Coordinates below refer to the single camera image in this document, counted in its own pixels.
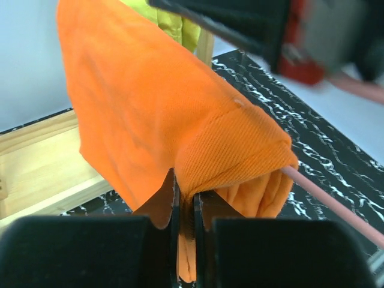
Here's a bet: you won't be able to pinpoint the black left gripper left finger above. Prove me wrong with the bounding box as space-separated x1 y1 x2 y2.
133 169 180 287

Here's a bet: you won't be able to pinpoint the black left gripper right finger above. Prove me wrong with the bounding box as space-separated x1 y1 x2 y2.
194 191 240 287

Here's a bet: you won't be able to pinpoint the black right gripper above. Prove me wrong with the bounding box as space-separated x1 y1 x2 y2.
150 0 383 86

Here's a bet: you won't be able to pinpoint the orange trousers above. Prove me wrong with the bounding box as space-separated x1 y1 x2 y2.
57 1 298 283

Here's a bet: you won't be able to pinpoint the pink wire hanger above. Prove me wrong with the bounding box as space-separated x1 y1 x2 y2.
280 166 383 249

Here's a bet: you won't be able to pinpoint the yellow-green folded trousers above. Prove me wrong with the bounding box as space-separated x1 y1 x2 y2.
121 0 201 53

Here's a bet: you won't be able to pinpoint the wooden clothes rack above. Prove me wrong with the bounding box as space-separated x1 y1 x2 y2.
0 28 215 232

